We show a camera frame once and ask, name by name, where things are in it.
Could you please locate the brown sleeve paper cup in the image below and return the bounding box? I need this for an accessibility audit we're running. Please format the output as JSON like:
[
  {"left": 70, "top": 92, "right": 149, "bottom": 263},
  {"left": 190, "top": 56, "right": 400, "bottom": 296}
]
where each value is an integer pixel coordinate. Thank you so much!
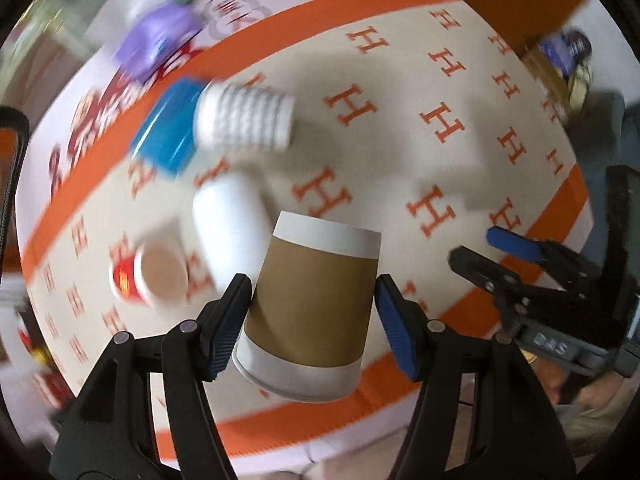
[{"left": 233, "top": 211, "right": 382, "bottom": 403}]

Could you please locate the red paper cup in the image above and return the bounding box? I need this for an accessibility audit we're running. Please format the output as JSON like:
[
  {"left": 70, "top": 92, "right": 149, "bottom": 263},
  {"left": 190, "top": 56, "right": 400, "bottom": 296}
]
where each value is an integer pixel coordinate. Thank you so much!
[{"left": 108, "top": 238, "right": 189, "bottom": 309}]

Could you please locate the white plastic cup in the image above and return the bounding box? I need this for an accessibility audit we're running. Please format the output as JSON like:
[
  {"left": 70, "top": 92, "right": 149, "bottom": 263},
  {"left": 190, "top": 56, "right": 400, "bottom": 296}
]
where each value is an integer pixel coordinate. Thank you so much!
[{"left": 192, "top": 174, "right": 272, "bottom": 292}]

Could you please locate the grey checkered paper cup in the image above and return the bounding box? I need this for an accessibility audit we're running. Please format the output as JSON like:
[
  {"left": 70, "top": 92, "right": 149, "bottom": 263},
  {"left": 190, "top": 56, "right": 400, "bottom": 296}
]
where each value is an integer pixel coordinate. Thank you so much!
[{"left": 193, "top": 81, "right": 295, "bottom": 152}]

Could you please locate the blue translucent plastic cup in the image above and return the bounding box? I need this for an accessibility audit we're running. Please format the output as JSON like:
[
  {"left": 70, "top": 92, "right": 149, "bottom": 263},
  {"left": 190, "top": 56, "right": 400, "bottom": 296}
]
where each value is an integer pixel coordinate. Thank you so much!
[{"left": 129, "top": 78, "right": 206, "bottom": 177}]

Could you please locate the teal sofa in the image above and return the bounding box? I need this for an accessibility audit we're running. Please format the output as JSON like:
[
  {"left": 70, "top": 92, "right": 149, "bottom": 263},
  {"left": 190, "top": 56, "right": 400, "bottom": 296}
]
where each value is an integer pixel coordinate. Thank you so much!
[{"left": 568, "top": 91, "right": 639, "bottom": 264}]

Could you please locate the orange beige H blanket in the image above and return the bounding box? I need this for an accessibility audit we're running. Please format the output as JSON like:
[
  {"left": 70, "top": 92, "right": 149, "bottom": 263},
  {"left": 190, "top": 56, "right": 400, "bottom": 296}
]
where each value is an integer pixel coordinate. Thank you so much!
[{"left": 16, "top": 0, "right": 592, "bottom": 392}]

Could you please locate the cardboard box with items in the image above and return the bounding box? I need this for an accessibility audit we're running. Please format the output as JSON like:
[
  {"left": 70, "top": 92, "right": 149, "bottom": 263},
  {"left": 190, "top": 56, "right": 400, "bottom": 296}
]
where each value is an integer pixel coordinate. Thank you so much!
[{"left": 521, "top": 28, "right": 592, "bottom": 124}]

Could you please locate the purple tissue pack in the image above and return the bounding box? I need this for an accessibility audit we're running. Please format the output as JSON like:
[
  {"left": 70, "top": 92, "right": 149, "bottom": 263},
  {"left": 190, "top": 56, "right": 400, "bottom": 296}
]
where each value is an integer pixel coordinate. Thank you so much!
[{"left": 115, "top": 2, "right": 203, "bottom": 81}]

